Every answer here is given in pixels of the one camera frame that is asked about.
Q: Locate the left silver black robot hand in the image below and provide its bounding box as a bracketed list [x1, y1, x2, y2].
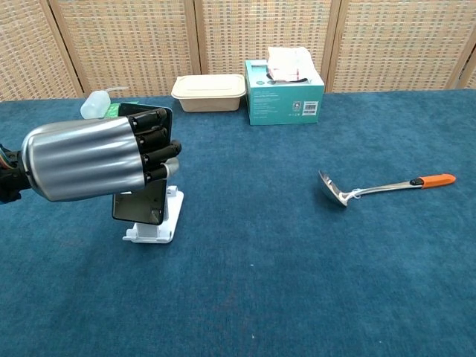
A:
[20, 107, 183, 203]

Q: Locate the steel ladle with orange handle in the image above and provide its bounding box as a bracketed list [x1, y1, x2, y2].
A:
[318, 170, 457, 208]

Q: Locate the translucent squeeze wash bottle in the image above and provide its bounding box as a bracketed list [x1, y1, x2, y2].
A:
[80, 86, 129, 120]

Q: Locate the teal cardboard box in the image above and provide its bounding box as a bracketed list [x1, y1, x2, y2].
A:
[244, 59, 325, 126]

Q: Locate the blue table mat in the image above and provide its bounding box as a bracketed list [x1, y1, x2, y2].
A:
[0, 88, 476, 357]

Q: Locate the white phone stand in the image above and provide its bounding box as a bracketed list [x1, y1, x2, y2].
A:
[122, 184, 185, 245]

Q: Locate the black smartphone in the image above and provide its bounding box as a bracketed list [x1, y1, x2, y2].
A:
[111, 103, 174, 225]

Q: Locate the beige lidded lunch box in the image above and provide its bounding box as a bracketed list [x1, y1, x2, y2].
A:
[170, 74, 247, 113]

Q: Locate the white pink plastic packet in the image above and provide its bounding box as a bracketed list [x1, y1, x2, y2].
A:
[266, 46, 316, 83]

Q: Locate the woven bamboo folding screen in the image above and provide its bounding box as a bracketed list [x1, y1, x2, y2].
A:
[0, 0, 476, 103]

